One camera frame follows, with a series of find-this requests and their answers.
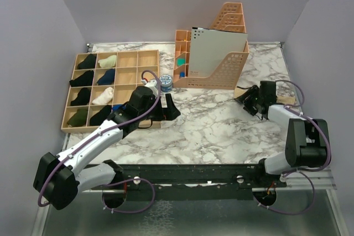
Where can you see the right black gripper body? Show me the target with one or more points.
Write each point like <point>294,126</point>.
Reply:
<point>253,111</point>

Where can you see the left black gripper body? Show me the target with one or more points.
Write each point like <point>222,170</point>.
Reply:
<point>144,113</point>

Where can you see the beige underwear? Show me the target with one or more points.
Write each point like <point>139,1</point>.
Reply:
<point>280,99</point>

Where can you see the blue boxer underwear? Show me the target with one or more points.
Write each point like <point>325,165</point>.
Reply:
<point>115,107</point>

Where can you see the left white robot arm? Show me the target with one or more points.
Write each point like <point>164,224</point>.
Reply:
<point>60,177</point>

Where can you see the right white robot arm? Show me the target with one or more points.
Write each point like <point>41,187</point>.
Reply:
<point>307,146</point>

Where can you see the peach file organizer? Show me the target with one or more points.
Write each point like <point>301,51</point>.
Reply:
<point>225,77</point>

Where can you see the blue patterned round tin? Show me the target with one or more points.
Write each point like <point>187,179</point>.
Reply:
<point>166,83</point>

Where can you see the white rolled sock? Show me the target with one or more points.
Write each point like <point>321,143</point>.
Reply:
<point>104,98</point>

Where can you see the navy rolled sock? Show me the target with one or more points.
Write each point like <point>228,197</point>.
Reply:
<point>107,78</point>

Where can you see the wooden compartment tray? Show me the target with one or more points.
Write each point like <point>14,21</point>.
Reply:
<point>131,67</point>

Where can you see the pale green rolled sock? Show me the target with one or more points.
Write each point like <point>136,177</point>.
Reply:
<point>108,62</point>

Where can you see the black rolled sock bottom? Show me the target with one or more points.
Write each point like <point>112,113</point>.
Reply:
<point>99,114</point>

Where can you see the black rolled sock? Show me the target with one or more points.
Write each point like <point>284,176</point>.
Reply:
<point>88,63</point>
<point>86,79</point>
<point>99,114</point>
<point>79,96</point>

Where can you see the dark green rolled sock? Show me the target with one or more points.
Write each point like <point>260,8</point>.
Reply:
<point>79,118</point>

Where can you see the black rolled sock top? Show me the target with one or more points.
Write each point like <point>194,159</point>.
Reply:
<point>88,63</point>

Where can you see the grey white folder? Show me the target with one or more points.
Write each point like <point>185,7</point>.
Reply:
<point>210,46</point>

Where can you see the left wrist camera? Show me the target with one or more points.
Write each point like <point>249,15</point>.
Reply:
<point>153,85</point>

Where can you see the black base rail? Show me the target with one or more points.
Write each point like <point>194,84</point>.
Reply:
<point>188,182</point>

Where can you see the aluminium extrusion rail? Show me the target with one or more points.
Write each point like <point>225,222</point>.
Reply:
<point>322,180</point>

